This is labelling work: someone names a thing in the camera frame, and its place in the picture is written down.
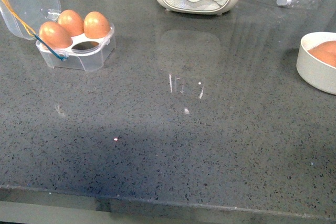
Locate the brown egg right in box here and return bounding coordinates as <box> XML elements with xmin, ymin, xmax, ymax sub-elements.
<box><xmin>83</xmin><ymin>12</ymin><xmax>111</xmax><ymax>39</ymax></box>

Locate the brown egg in box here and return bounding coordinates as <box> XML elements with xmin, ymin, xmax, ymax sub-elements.
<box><xmin>83</xmin><ymin>12</ymin><xmax>111</xmax><ymax>39</ymax></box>
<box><xmin>39</xmin><ymin>22</ymin><xmax>72</xmax><ymax>49</ymax></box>
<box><xmin>57</xmin><ymin>9</ymin><xmax>84</xmax><ymax>37</ymax></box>

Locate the brown egg back in box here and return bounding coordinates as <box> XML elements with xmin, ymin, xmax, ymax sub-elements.
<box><xmin>57</xmin><ymin>9</ymin><xmax>84</xmax><ymax>37</ymax></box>

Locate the brown egg front in box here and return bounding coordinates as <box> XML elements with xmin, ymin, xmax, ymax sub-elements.
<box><xmin>39</xmin><ymin>22</ymin><xmax>72</xmax><ymax>49</ymax></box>

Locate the brown egg front in bowl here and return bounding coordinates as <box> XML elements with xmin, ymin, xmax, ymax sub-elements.
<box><xmin>308</xmin><ymin>40</ymin><xmax>335</xmax><ymax>67</ymax></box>

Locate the clear plastic egg box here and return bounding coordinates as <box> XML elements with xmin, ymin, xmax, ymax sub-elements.
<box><xmin>1</xmin><ymin>0</ymin><xmax>116</xmax><ymax>72</ymax></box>

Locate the white ceramic bowl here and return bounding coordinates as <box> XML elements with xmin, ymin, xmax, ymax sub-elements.
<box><xmin>296</xmin><ymin>31</ymin><xmax>335</xmax><ymax>94</ymax></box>

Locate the blue cable tie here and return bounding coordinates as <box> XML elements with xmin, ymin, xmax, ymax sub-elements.
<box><xmin>33</xmin><ymin>34</ymin><xmax>67</xmax><ymax>61</ymax></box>

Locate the yellow string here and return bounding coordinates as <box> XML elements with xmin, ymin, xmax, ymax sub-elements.
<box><xmin>0</xmin><ymin>0</ymin><xmax>37</xmax><ymax>36</ymax></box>

